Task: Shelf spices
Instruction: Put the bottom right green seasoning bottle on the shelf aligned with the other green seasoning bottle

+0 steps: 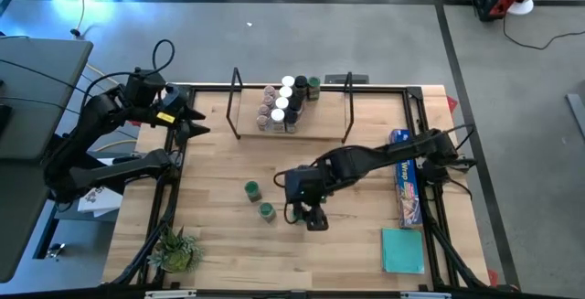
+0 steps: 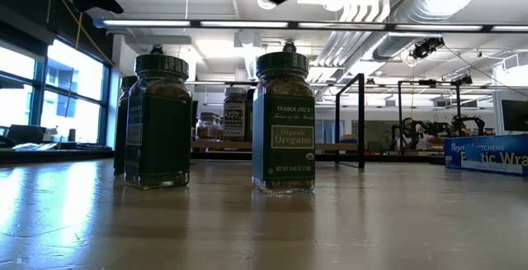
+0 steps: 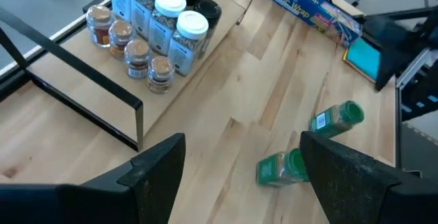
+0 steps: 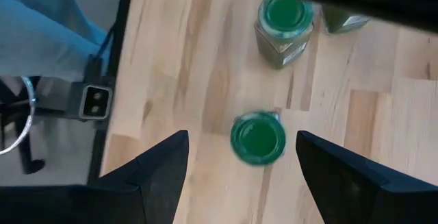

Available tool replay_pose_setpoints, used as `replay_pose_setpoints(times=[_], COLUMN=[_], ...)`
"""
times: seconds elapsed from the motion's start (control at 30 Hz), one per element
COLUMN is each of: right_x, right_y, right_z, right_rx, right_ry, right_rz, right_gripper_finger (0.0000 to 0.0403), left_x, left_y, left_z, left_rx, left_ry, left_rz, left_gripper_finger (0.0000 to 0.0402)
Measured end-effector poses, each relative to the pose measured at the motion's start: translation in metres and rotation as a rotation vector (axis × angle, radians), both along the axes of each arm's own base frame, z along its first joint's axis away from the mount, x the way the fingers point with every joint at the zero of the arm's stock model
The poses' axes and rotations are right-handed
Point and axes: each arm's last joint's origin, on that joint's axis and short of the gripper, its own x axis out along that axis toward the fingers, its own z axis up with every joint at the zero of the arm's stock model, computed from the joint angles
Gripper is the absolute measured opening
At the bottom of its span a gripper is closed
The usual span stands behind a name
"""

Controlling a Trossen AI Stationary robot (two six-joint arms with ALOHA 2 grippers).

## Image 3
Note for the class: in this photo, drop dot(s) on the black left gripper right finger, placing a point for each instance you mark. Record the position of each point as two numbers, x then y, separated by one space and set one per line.
359 200

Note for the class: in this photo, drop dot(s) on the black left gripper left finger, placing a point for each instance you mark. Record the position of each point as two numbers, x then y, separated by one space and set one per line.
137 200

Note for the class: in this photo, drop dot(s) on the wooden shelf with black legs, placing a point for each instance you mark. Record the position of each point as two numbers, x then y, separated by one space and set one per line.
85 80

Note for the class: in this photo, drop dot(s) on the green-lid spice jar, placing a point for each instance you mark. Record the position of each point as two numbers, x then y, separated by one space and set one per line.
273 172
333 123

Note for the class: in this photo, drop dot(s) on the teal square pad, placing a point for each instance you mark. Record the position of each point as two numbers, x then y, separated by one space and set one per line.
364 58

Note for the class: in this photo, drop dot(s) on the blue plastic wrap box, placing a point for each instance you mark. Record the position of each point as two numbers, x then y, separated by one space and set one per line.
301 5

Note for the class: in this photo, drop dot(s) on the silver frame bracket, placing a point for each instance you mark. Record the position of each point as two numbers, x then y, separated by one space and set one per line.
412 70

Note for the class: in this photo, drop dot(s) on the black metal table frame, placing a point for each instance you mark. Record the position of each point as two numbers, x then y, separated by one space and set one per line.
393 52

